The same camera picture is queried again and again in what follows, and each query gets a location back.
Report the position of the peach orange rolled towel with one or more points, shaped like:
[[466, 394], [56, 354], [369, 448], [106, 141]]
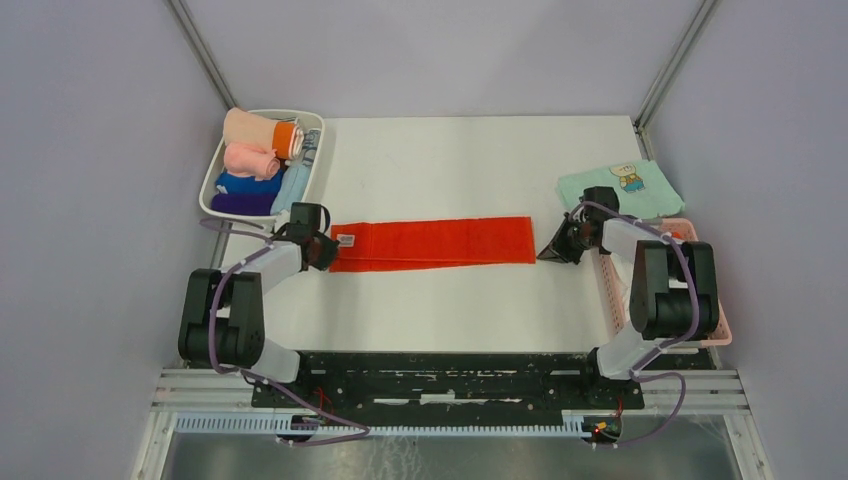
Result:
[[284, 137]]

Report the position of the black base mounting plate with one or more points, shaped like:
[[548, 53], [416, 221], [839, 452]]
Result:
[[359, 390]]

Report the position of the aluminium corner frame post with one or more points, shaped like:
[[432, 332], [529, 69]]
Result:
[[666, 76]]

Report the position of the green cartoon bear cloth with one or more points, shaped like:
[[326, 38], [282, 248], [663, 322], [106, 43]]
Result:
[[641, 187]]

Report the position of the front aluminium rail frame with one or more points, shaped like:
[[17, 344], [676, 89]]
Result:
[[202, 425]]

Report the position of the left aluminium frame post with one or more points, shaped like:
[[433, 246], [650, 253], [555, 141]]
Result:
[[182, 15]]

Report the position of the pink panda towel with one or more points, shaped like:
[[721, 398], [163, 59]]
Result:
[[247, 161]]

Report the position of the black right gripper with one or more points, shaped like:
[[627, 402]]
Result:
[[557, 249]]

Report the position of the light blue rolled towel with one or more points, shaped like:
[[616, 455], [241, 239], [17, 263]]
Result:
[[296, 177]]

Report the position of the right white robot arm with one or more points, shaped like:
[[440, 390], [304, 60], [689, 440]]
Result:
[[673, 291]]

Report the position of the pink perforated plastic basket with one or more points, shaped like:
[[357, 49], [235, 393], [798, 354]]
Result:
[[681, 229]]

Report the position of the purple rolled towel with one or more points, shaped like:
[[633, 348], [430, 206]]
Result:
[[242, 204]]

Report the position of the white folded towel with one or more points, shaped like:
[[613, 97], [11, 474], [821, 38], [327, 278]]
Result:
[[624, 271]]

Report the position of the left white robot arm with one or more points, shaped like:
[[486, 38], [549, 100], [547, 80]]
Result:
[[223, 323]]

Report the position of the orange cloth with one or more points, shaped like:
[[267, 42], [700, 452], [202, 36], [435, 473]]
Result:
[[432, 244]]

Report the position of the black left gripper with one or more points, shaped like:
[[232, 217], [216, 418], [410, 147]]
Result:
[[324, 260]]

